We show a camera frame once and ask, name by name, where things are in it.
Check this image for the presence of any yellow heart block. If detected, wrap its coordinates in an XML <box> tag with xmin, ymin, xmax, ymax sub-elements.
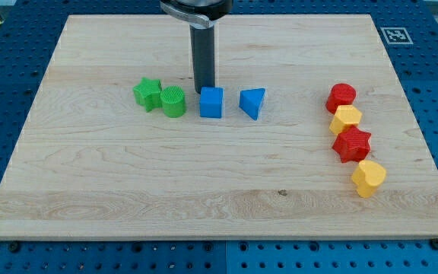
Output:
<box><xmin>351</xmin><ymin>160</ymin><xmax>387</xmax><ymax>198</ymax></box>

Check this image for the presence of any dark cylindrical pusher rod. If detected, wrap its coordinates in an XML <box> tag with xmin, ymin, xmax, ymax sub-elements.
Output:
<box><xmin>189</xmin><ymin>26</ymin><xmax>215</xmax><ymax>94</ymax></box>

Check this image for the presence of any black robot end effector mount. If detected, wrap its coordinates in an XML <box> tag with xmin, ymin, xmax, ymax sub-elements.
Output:
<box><xmin>160</xmin><ymin>0</ymin><xmax>233</xmax><ymax>29</ymax></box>

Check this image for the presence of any yellow hexagon block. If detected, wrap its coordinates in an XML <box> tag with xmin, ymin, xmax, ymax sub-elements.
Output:
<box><xmin>329</xmin><ymin>105</ymin><xmax>363</xmax><ymax>135</ymax></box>

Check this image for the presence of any green cylinder block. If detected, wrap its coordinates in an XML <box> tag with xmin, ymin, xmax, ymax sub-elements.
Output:
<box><xmin>160</xmin><ymin>86</ymin><xmax>186</xmax><ymax>118</ymax></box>

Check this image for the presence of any blue cube block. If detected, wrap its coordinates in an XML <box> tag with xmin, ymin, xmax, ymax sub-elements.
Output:
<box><xmin>199</xmin><ymin>87</ymin><xmax>224</xmax><ymax>118</ymax></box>

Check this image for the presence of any light wooden board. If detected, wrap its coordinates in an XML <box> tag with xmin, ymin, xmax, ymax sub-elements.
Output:
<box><xmin>0</xmin><ymin>14</ymin><xmax>438</xmax><ymax>241</ymax></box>

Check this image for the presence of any red star block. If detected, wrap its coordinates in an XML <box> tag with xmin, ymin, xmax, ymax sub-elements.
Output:
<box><xmin>332</xmin><ymin>126</ymin><xmax>372</xmax><ymax>163</ymax></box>

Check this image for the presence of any blue triangle block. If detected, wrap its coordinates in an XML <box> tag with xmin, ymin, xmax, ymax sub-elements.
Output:
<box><xmin>239</xmin><ymin>88</ymin><xmax>266</xmax><ymax>120</ymax></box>

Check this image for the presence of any white fiducial marker tag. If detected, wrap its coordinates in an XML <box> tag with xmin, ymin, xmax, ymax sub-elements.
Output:
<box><xmin>380</xmin><ymin>27</ymin><xmax>413</xmax><ymax>45</ymax></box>

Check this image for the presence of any red cylinder block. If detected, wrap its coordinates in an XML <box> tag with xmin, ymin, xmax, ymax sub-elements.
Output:
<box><xmin>325</xmin><ymin>83</ymin><xmax>357</xmax><ymax>114</ymax></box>

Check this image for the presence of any green star block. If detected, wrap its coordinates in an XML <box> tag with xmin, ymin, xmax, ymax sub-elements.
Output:
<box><xmin>133</xmin><ymin>77</ymin><xmax>162</xmax><ymax>112</ymax></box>

